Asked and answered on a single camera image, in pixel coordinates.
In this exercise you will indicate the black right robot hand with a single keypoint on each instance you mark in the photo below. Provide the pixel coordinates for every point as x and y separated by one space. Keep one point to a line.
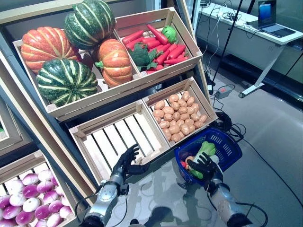
208 171

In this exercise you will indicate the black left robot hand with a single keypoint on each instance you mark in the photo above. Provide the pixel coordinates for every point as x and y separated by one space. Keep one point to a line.
125 166

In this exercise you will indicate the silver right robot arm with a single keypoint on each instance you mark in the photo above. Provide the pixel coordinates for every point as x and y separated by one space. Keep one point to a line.
225 201

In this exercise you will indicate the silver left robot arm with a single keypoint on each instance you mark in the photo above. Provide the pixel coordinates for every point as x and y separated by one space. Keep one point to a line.
106 196

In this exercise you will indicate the blue plastic shopping basket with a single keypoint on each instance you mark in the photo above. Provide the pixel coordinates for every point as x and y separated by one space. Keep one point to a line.
227 144

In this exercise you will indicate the red tomato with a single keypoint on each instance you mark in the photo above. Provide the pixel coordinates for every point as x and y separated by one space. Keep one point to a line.
183 164

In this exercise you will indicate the wooden slatted potato crate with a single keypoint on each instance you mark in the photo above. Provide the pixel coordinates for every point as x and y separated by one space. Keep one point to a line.
106 139

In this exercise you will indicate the brown potato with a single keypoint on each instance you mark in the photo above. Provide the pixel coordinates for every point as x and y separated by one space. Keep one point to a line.
174 98
184 129
195 117
175 106
164 124
191 110
159 105
168 110
196 108
185 96
167 134
176 137
203 118
158 113
174 129
182 103
183 110
190 101

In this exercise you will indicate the purple white turnip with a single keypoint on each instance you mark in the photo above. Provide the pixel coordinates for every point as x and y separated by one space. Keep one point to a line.
54 180
42 212
30 191
14 186
45 187
46 175
17 199
30 179
65 212
31 204
56 206
50 197

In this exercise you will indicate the wooden pumpkin and carrot crate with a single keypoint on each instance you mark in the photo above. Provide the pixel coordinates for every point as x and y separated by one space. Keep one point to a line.
118 93

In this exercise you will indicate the beige wooden display shelf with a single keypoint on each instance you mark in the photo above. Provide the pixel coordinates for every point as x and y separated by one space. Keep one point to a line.
40 132

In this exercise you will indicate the red orange carrot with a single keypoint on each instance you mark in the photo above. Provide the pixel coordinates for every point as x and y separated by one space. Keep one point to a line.
162 48
175 61
132 36
154 69
157 34
134 44
176 52
166 54
154 44

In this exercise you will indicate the green striped pumpkin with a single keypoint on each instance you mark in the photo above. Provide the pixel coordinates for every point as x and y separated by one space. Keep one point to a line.
66 82
91 23

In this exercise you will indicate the wooden turnip crate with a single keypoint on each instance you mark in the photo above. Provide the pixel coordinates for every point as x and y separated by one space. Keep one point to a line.
21 163

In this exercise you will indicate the small orange pumpkin green stem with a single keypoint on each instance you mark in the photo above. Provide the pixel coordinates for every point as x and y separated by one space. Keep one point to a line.
117 62

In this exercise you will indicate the dark green leafy vegetable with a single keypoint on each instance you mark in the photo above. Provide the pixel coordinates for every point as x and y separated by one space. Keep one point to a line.
142 56

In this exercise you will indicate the beige wooden side crate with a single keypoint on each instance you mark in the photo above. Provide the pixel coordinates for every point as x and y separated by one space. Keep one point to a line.
9 132

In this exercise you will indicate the black tripod stand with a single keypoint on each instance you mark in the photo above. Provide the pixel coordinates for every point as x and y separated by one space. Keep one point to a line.
224 47

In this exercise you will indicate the white desk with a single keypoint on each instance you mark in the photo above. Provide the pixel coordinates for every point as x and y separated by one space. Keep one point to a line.
248 49

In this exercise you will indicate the pale green bell pepper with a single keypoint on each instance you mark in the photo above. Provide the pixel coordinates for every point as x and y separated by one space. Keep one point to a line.
170 34

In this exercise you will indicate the large orange pumpkin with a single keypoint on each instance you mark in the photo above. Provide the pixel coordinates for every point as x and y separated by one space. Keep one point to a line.
47 47

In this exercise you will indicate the black router with antennas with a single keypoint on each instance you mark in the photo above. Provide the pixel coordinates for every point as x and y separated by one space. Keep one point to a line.
204 3

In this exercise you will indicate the open grey laptop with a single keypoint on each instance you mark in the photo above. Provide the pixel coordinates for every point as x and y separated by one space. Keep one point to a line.
266 13

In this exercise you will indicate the grey power strip red switch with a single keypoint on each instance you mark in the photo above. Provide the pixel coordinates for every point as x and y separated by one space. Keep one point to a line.
223 92

